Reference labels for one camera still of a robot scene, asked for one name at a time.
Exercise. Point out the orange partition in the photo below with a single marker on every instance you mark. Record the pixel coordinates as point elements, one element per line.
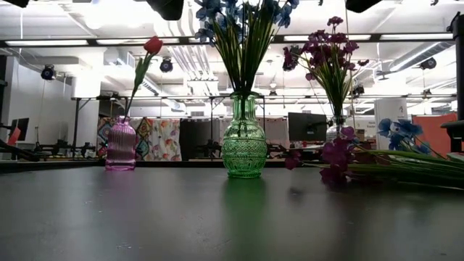
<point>433,134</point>

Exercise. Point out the white cabinet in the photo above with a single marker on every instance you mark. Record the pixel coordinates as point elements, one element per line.
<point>393,108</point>

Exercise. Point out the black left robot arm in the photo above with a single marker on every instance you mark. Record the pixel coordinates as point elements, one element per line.
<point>16,3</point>

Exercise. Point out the background black robot arm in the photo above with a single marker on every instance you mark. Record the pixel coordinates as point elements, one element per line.
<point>210,148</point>
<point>59,148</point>

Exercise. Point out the black table mat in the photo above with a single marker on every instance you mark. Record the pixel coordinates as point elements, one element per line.
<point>217,224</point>

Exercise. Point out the blue artificial flower bunch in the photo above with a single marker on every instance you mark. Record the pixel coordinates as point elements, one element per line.
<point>284,14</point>
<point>402,128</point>
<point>206,11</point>

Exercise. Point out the black metal rack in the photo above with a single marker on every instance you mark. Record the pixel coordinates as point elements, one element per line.
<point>77,119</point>

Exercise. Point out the white floral cloth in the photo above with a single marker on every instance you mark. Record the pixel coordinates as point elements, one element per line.
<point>166,139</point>

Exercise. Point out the black computer monitor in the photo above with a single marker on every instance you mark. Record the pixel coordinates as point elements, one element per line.
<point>307,127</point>
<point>20,128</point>

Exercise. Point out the clear glass vase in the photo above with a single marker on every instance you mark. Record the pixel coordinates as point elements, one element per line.
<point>335,125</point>

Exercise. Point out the green patterned glass vase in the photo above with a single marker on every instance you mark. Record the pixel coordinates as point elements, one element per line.
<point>243,145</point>

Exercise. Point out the black ceiling spotlight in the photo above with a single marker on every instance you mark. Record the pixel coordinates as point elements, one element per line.
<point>48,72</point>
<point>166,66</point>
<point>358,90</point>
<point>428,63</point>

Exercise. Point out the black curtain panel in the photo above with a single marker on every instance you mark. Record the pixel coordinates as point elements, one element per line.
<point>197,134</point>

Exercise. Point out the pink ribbed glass vase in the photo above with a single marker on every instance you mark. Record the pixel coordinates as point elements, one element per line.
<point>120,145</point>

